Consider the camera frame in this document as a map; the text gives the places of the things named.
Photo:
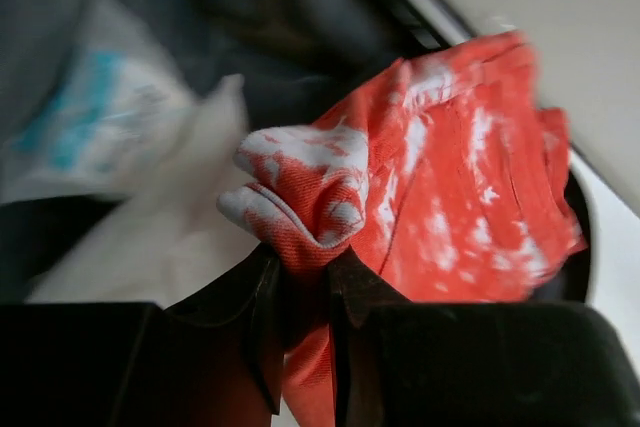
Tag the white blue tissue pack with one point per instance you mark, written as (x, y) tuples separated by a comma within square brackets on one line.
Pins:
[(119, 110)]

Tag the white cloth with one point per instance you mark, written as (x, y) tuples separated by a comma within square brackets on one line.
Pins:
[(169, 240)]

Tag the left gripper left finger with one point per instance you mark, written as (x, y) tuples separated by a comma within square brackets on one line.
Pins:
[(223, 351)]

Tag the orange white patterned garment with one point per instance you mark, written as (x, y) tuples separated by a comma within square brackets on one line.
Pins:
[(440, 173)]

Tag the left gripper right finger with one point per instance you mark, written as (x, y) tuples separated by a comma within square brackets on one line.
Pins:
[(355, 292)]

